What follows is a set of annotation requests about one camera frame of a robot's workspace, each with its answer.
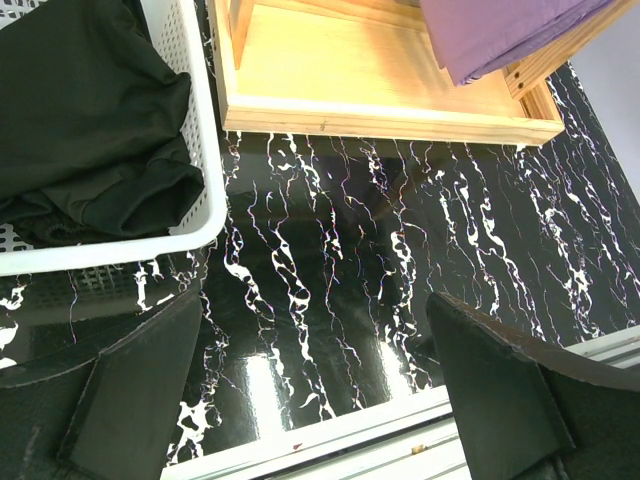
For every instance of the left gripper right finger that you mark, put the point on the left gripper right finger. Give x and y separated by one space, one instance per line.
528 409

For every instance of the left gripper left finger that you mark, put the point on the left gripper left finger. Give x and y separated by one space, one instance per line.
104 408

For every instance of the purple trousers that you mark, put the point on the purple trousers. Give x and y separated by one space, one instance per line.
471 38

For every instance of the black trousers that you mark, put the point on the black trousers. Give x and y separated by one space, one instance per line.
91 118

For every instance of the aluminium mounting rail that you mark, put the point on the aluminium mounting rail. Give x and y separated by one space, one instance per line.
411 438

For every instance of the white plastic basket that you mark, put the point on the white plastic basket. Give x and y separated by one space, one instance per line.
174 31

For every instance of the wooden clothes rack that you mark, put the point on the wooden clothes rack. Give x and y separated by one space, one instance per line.
366 69

